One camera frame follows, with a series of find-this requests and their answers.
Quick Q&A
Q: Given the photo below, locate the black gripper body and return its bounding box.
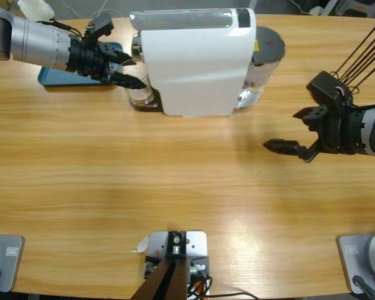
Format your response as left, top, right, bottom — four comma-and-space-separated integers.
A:
298, 105, 351, 164
67, 34, 119, 84

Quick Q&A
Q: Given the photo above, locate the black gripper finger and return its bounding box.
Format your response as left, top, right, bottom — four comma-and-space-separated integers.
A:
107, 71, 146, 91
292, 107, 319, 132
262, 139, 301, 156
111, 51, 137, 66

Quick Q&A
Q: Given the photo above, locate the clear glass cup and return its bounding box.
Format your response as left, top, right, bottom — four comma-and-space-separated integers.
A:
121, 58, 156, 109

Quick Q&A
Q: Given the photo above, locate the white capsule coffee machine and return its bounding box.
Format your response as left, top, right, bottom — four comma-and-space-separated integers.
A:
128, 7, 287, 119

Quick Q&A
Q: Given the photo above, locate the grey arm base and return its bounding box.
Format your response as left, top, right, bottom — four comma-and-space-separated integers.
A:
0, 234, 26, 294
336, 230, 375, 295

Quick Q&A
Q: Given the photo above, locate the teal plastic tray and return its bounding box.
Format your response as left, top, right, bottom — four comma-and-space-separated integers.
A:
37, 42, 125, 88

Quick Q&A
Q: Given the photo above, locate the white crumpled plastic bag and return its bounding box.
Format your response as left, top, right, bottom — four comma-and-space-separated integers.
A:
17, 0, 56, 22

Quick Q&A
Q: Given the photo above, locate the white paper tag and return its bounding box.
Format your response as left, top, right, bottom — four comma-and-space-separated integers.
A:
131, 236, 150, 254

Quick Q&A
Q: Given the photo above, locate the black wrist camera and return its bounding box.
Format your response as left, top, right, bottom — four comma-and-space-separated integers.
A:
306, 71, 356, 109
84, 12, 116, 41

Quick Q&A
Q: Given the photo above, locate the black wire capsule holder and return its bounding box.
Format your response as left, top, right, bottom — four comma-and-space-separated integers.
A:
329, 20, 375, 94

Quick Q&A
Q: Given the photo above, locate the black post bracket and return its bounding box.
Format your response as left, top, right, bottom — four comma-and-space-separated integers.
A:
166, 230, 188, 259

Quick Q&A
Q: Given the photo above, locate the black cable bundle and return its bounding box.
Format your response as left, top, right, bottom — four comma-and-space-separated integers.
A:
186, 274, 259, 300

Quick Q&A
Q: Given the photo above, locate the dark camera post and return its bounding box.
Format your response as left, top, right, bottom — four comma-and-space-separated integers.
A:
130, 257, 188, 300

